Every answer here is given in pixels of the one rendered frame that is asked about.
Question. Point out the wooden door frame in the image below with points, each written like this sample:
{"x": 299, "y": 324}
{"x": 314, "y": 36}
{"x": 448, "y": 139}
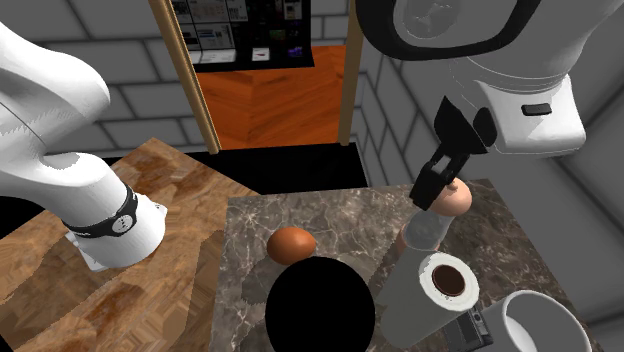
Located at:
{"x": 207, "y": 117}

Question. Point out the white paper towel roll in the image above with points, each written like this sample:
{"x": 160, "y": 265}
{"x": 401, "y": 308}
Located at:
{"x": 414, "y": 302}

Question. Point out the brown egg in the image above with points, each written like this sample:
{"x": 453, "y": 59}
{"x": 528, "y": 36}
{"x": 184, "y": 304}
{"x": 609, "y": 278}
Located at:
{"x": 291, "y": 245}

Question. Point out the black round bowl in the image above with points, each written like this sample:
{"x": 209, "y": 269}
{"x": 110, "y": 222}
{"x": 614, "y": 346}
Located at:
{"x": 319, "y": 307}

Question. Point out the dark grey flat device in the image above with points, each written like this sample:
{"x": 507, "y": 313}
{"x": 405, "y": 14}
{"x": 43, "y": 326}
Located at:
{"x": 468, "y": 331}

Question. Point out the white cup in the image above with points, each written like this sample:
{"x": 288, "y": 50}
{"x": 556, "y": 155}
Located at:
{"x": 497, "y": 326}

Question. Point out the clear grinder with peach top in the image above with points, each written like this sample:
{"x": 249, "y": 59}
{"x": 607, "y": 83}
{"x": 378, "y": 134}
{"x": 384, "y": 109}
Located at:
{"x": 426, "y": 231}

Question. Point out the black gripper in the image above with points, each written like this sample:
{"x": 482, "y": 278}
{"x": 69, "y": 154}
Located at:
{"x": 458, "y": 129}

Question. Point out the black board with papers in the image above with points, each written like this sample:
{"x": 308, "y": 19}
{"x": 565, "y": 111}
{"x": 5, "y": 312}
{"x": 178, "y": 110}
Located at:
{"x": 273, "y": 29}

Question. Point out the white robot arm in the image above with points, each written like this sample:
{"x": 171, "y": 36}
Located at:
{"x": 58, "y": 190}

